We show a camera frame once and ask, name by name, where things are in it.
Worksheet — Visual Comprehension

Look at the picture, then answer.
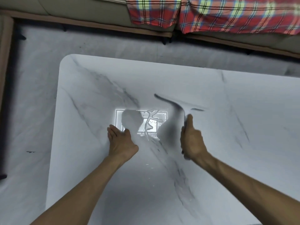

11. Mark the grey squeegee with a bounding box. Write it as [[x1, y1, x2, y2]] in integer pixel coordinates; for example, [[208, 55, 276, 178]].
[[154, 93, 206, 160]]

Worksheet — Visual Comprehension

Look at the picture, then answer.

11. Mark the beige sofa with brown base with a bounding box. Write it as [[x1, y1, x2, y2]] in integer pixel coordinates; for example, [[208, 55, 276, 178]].
[[0, 0, 300, 181]]

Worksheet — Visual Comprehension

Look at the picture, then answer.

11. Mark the person's right hand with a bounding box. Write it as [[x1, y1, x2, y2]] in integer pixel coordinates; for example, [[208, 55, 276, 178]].
[[180, 114, 209, 162]]

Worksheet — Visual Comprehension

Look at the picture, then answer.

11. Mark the person's right forearm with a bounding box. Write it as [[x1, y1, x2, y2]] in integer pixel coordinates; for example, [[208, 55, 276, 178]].
[[190, 153, 300, 225]]

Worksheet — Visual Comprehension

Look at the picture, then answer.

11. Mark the person's left forearm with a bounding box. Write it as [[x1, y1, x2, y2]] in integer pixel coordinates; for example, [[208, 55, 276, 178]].
[[29, 155, 134, 225]]

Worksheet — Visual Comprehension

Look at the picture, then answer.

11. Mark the person's left hand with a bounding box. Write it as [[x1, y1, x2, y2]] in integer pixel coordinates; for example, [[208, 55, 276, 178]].
[[107, 125, 139, 163]]

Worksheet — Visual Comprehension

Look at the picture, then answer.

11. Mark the red plaid cloth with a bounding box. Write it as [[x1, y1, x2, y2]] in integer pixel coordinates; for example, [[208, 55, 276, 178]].
[[125, 0, 183, 30], [179, 0, 300, 36]]

